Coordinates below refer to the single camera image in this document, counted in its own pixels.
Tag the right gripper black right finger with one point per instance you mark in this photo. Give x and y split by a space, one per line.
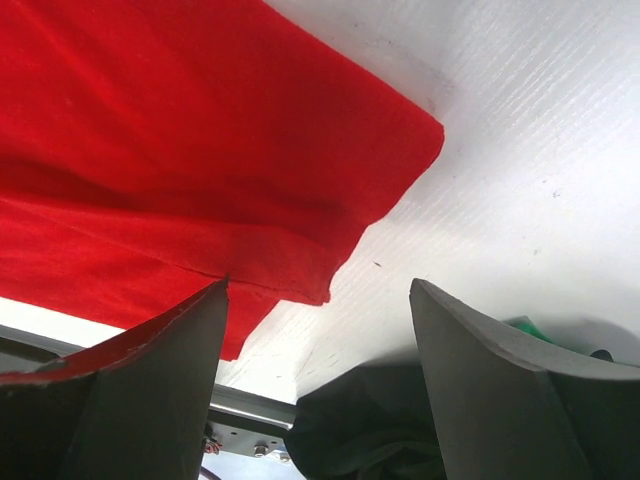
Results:
508 405

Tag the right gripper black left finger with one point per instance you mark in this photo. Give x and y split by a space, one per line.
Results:
132 407

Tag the red t-shirt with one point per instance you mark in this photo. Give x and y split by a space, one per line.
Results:
151 148

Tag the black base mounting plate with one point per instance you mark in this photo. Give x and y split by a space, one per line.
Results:
246 451

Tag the green t-shirt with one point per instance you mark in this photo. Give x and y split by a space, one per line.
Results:
524 324

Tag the black t-shirt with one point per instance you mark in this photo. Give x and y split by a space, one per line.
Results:
374 422

